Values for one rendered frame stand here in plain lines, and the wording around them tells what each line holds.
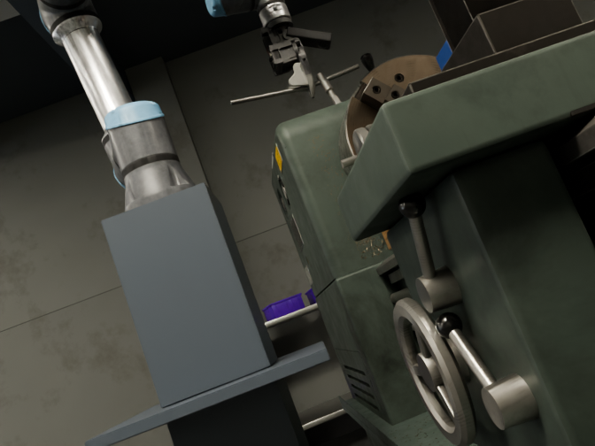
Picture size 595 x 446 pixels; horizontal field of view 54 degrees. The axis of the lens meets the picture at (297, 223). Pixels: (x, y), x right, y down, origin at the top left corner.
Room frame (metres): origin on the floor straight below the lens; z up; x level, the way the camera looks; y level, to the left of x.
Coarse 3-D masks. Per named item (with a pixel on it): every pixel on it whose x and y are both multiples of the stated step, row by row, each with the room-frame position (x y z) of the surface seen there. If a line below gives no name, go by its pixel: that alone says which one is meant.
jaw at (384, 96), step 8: (376, 80) 1.10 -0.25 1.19; (360, 88) 1.14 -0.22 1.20; (368, 88) 1.10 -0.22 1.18; (376, 88) 1.11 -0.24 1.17; (384, 88) 1.10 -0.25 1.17; (392, 88) 1.09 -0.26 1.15; (400, 88) 1.09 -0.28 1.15; (360, 96) 1.14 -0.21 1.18; (368, 96) 1.11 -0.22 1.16; (376, 96) 1.10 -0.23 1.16; (384, 96) 1.10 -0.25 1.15; (392, 96) 1.09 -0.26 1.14; (400, 96) 1.09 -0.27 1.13; (368, 104) 1.14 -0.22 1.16; (376, 104) 1.12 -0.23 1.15
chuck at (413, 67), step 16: (384, 64) 1.15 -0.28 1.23; (400, 64) 1.15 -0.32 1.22; (416, 64) 1.16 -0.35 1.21; (432, 64) 1.16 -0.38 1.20; (368, 80) 1.14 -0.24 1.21; (384, 80) 1.15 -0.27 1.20; (400, 80) 1.15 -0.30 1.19; (416, 80) 1.15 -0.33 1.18; (352, 96) 1.14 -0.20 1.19; (352, 112) 1.14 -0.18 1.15; (368, 112) 1.14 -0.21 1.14; (352, 128) 1.14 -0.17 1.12; (352, 144) 1.13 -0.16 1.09
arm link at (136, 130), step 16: (112, 112) 1.08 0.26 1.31; (128, 112) 1.07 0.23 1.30; (144, 112) 1.08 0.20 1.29; (160, 112) 1.12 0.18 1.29; (112, 128) 1.08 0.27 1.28; (128, 128) 1.07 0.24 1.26; (144, 128) 1.07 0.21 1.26; (160, 128) 1.10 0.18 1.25; (112, 144) 1.10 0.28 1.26; (128, 144) 1.07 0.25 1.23; (144, 144) 1.07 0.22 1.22; (160, 144) 1.09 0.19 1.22; (128, 160) 1.08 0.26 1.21
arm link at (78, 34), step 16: (48, 16) 1.20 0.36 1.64; (64, 16) 1.19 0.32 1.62; (80, 16) 1.19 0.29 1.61; (96, 16) 1.23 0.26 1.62; (64, 32) 1.20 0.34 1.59; (80, 32) 1.20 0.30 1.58; (96, 32) 1.23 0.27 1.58; (80, 48) 1.20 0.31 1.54; (96, 48) 1.21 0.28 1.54; (80, 64) 1.21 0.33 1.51; (96, 64) 1.21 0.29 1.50; (112, 64) 1.24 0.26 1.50; (80, 80) 1.23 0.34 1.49; (96, 80) 1.21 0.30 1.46; (112, 80) 1.22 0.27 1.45; (96, 96) 1.21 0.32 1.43; (112, 96) 1.21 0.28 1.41; (128, 96) 1.24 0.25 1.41; (96, 112) 1.23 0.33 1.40; (112, 160) 1.22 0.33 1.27
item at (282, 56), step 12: (276, 24) 1.37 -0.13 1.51; (288, 24) 1.39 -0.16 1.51; (264, 36) 1.39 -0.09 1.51; (276, 36) 1.39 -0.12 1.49; (288, 36) 1.38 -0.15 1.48; (276, 48) 1.36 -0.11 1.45; (288, 48) 1.37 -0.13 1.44; (276, 60) 1.36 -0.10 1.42; (288, 60) 1.36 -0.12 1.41; (276, 72) 1.40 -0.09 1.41; (288, 72) 1.42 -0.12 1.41
